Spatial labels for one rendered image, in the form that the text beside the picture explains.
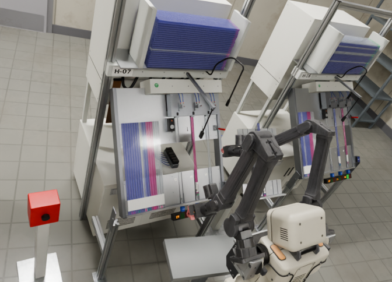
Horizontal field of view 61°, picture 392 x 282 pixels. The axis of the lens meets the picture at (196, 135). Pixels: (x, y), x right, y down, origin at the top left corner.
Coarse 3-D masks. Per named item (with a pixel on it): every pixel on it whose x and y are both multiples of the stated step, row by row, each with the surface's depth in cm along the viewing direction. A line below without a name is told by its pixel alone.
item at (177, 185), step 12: (204, 168) 212; (216, 168) 218; (168, 180) 199; (180, 180) 203; (192, 180) 208; (204, 180) 212; (216, 180) 217; (168, 192) 199; (180, 192) 203; (192, 192) 208; (168, 204) 198
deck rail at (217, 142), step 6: (216, 114) 217; (216, 120) 218; (216, 144) 220; (216, 150) 220; (216, 156) 221; (216, 162) 221; (222, 162) 219; (222, 168) 219; (222, 174) 218; (222, 180) 218
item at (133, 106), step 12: (120, 96) 183; (132, 96) 187; (144, 96) 191; (156, 96) 195; (120, 108) 183; (132, 108) 187; (144, 108) 191; (156, 108) 195; (120, 120) 183; (132, 120) 187; (144, 120) 191; (156, 120) 195; (180, 120) 203; (204, 120) 213; (120, 132) 183; (168, 132) 199; (180, 132) 203; (204, 132) 213; (216, 132) 218
